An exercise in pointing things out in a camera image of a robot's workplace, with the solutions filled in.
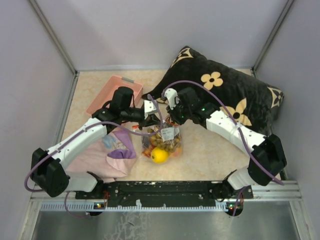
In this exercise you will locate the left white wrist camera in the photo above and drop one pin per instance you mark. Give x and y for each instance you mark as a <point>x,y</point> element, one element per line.
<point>149,108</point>

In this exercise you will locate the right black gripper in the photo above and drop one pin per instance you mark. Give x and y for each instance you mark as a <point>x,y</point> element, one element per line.
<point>173,113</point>

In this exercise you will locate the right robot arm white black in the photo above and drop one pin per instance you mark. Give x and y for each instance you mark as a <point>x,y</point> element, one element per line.
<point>266,155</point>

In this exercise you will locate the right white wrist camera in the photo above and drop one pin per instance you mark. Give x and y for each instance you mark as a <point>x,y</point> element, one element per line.
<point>172,98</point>

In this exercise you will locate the dark grape bunch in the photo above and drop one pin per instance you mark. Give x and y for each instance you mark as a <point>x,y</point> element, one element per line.
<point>145,142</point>

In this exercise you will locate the aluminium frame rail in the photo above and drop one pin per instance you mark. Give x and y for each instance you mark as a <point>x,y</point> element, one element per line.
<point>290,191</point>

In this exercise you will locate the black pillow cream flowers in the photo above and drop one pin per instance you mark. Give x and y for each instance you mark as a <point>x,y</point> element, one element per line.
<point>252,102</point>

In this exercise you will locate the pink purple cloth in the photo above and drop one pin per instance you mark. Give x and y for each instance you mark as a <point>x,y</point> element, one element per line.
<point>110,158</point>

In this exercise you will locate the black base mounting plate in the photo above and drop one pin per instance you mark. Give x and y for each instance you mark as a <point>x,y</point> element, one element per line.
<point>161,193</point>

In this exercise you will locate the pink plastic basket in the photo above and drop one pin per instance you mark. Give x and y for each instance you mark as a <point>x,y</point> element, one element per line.
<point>107,91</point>

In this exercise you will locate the red cherry sprig green leaves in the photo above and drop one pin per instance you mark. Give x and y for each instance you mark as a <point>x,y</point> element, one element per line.
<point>147,152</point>

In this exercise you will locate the yellow lemon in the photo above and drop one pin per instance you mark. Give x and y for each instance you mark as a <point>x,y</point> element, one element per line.
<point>159,155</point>

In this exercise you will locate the brown longan bunch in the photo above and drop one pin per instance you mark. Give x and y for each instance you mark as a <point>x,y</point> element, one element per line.
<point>169,142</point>

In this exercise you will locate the clear zip bag orange zipper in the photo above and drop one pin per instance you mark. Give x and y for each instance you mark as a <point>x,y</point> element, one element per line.
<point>152,129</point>

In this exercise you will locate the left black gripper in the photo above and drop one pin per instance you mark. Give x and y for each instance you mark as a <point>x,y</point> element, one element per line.
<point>151,120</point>

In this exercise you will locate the white slotted cable duct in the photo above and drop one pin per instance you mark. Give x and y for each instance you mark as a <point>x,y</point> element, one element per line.
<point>98,207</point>

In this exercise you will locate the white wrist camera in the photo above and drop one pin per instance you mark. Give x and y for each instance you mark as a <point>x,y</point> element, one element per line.
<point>172,98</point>
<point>149,108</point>

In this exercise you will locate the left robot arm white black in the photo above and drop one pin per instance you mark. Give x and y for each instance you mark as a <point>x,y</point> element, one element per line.
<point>49,167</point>

